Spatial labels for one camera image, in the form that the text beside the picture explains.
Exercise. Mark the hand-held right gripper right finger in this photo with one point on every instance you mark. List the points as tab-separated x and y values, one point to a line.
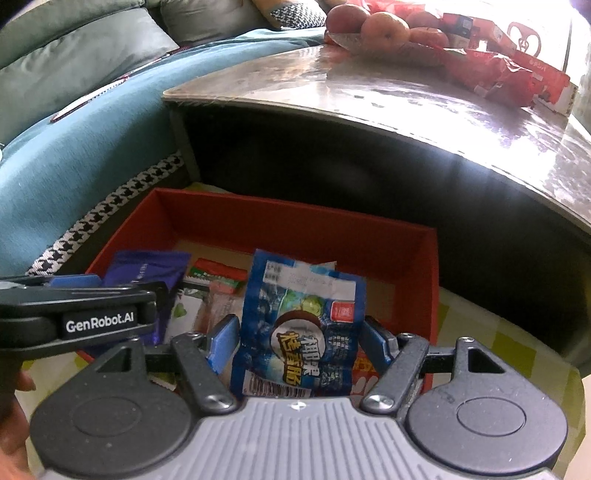
371	341

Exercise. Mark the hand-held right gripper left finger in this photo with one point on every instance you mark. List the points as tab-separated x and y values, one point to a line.
224	341

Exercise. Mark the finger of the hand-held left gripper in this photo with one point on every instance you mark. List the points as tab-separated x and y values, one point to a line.
138	288
74	280

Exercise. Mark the purple biscuit packet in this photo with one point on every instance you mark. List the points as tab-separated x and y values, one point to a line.
147	267

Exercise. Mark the blue candy packet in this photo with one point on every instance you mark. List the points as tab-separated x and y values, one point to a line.
295	332

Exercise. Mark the red cardboard box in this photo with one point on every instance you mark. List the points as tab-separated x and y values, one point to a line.
300	221

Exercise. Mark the person's left hand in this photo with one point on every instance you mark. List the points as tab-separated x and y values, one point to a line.
14	438

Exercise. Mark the orange snack packet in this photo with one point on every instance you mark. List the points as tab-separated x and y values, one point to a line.
221	302

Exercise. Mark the white green snack packet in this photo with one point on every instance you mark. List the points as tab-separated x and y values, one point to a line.
184	309

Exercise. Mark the green red snack packet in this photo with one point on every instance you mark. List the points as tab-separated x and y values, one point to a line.
212	272

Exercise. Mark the teal sofa with houndstooth trim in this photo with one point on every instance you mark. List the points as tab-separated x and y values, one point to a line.
92	161

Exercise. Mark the grey green sofa cushion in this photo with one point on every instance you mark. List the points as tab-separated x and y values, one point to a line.
207	18
69	60

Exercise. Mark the dark coffee table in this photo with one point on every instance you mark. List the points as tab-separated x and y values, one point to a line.
369	115

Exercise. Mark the pile of red packets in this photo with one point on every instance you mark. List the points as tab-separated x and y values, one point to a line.
494	74

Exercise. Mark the red apple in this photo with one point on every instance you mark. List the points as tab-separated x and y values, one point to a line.
429	38
385	30
346	18

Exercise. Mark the houndstooth pillow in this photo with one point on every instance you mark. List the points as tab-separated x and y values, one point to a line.
300	16

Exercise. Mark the red plastic bag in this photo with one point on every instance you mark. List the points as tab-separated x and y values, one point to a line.
549	78

